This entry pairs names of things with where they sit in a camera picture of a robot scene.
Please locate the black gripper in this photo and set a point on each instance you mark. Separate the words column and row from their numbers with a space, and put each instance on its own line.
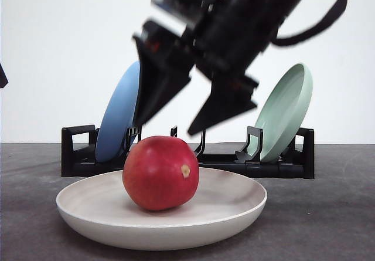
column 227, row 39

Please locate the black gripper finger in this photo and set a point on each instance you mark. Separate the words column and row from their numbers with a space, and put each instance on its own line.
column 3, row 78
column 165, row 70

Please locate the red pomegranate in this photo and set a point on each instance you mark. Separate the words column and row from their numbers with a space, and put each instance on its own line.
column 161, row 172

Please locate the white plate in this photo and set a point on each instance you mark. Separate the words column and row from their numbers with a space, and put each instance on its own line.
column 99, row 208

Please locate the green plate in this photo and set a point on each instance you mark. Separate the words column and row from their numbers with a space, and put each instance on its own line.
column 283, row 113

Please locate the blue plate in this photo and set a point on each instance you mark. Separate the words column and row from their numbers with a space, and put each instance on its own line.
column 120, row 117

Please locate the black plate rack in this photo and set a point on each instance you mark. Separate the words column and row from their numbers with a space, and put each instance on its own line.
column 80, row 159

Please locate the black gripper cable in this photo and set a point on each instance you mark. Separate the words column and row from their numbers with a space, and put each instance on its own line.
column 290, row 39

